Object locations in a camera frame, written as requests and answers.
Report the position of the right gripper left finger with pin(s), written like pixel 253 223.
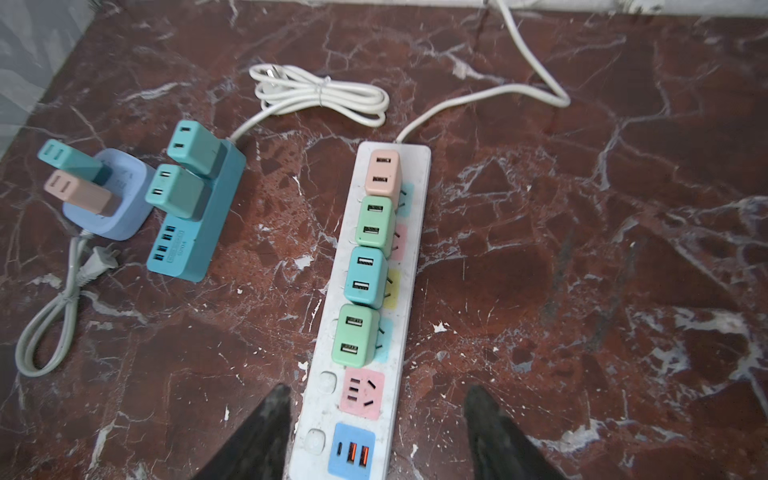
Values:
pixel 257 449

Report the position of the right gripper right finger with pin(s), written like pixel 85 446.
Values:
pixel 499 448

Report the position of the long white power strip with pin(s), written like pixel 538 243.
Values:
pixel 347 421

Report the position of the green double cube plug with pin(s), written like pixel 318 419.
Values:
pixel 355 336

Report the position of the teal cube plug of pair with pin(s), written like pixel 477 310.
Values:
pixel 366 277

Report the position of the teal USB power strip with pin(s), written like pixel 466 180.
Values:
pixel 184 248

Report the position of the teal cube plug front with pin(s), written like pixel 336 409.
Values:
pixel 178 192

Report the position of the pink teal cube plug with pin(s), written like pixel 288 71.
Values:
pixel 384 176

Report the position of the blue square power socket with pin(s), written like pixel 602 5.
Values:
pixel 129 181

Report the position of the pink cube plug front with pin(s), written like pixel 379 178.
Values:
pixel 82 193

